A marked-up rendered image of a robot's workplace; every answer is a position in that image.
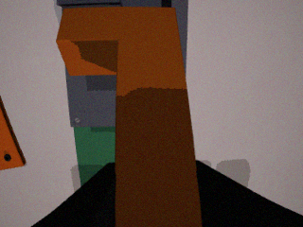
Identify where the orange l-shaped part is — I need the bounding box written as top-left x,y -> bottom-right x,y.
57,7 -> 202,227

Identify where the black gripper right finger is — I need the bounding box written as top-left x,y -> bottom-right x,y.
196,160 -> 303,227

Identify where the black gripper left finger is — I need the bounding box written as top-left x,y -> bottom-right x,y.
31,163 -> 116,227

